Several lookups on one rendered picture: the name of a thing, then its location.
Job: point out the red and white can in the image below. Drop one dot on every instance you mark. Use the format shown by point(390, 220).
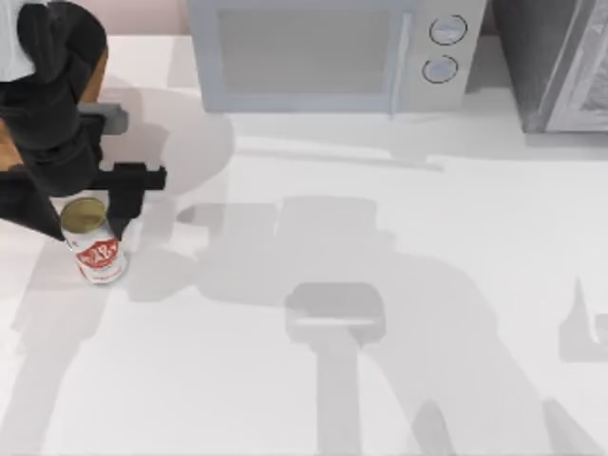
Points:
point(100, 259)

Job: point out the microwave oven door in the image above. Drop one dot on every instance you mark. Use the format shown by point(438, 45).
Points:
point(304, 52)

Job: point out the microwave knob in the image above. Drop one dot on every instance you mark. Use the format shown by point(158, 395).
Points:
point(448, 29)
point(440, 69)

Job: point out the pale microwave oven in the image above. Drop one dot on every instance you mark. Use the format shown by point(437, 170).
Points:
point(470, 57)

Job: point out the pale grey cabinet door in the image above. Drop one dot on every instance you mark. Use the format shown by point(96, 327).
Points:
point(582, 81)

